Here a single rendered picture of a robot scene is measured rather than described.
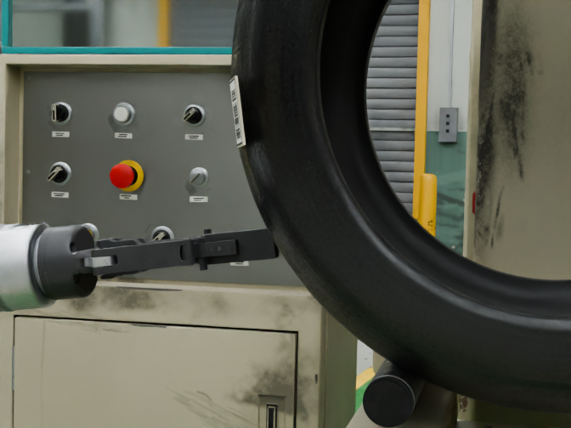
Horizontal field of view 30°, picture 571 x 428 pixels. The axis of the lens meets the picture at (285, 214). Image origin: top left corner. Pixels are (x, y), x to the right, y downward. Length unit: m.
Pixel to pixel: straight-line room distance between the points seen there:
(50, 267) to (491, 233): 0.52
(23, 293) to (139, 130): 0.71
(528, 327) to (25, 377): 1.09
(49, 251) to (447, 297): 0.41
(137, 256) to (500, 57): 0.51
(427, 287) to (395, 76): 9.51
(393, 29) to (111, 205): 8.76
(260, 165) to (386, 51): 9.50
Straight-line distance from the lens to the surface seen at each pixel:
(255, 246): 1.04
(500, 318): 0.89
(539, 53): 1.29
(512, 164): 1.28
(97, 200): 1.78
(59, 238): 1.09
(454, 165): 10.18
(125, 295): 1.73
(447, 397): 1.14
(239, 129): 0.93
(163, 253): 1.03
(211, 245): 1.04
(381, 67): 10.46
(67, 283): 1.08
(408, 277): 0.89
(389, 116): 10.37
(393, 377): 0.94
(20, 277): 1.09
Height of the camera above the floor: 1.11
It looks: 3 degrees down
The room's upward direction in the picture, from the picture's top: 1 degrees clockwise
